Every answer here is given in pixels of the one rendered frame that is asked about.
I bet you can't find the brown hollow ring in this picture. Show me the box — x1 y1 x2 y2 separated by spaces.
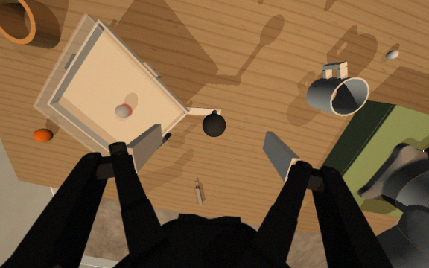
0 0 61 48

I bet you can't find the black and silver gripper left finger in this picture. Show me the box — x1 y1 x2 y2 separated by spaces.
0 124 182 268

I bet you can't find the grey mug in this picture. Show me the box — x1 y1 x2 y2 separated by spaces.
306 61 369 116

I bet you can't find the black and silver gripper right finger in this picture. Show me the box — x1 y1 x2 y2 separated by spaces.
236 131 393 268

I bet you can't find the orange ball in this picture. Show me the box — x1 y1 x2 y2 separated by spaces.
33 129 54 142

